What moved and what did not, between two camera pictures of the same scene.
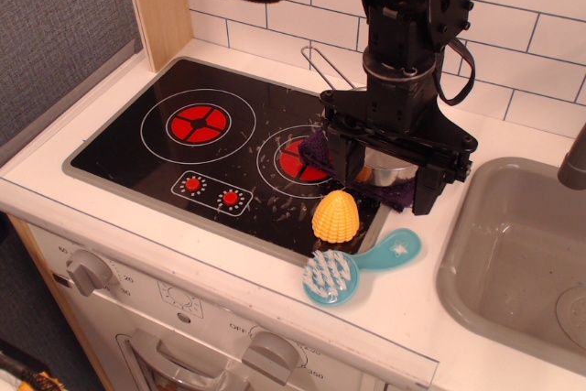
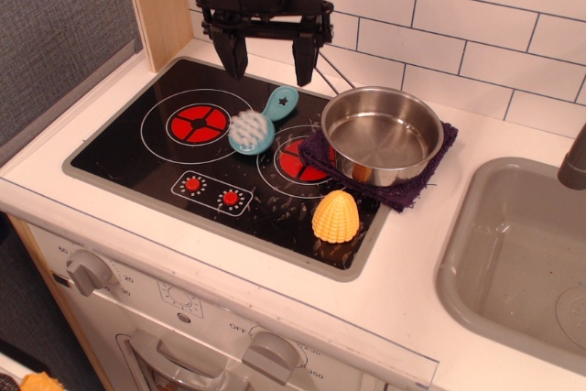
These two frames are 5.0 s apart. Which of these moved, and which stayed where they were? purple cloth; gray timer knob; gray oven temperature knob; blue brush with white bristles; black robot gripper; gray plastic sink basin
Moved: blue brush with white bristles; black robot gripper
Stayed: gray oven temperature knob; gray timer knob; purple cloth; gray plastic sink basin
